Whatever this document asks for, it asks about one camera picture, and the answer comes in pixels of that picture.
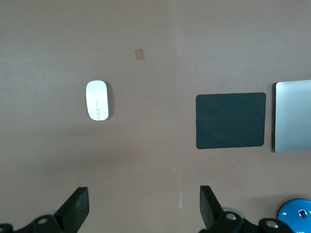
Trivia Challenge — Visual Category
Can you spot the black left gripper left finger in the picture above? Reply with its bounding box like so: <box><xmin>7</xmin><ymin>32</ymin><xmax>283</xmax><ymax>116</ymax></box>
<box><xmin>53</xmin><ymin>186</ymin><xmax>90</xmax><ymax>233</ymax></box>

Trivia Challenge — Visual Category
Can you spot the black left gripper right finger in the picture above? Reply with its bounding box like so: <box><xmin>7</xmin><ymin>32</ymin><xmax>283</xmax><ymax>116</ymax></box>
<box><xmin>199</xmin><ymin>185</ymin><xmax>234</xmax><ymax>233</ymax></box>

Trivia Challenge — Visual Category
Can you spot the white computer mouse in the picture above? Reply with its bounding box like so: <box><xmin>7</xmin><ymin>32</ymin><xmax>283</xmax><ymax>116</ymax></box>
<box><xmin>85</xmin><ymin>80</ymin><xmax>110</xmax><ymax>121</ymax></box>

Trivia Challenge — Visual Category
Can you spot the black mouse pad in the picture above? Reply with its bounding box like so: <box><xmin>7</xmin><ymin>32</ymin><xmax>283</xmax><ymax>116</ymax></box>
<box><xmin>195</xmin><ymin>92</ymin><xmax>267</xmax><ymax>150</ymax></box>

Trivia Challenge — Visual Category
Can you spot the blue desk lamp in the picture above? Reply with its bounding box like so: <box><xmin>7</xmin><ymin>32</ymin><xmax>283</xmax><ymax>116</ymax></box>
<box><xmin>277</xmin><ymin>198</ymin><xmax>311</xmax><ymax>233</ymax></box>

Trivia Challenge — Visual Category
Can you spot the silver laptop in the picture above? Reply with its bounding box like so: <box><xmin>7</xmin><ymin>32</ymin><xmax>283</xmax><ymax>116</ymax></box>
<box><xmin>274</xmin><ymin>79</ymin><xmax>311</xmax><ymax>153</ymax></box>

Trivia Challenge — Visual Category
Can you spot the brown tape patch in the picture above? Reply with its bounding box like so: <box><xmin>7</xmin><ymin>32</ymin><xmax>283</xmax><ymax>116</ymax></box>
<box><xmin>134</xmin><ymin>48</ymin><xmax>146</xmax><ymax>61</ymax></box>

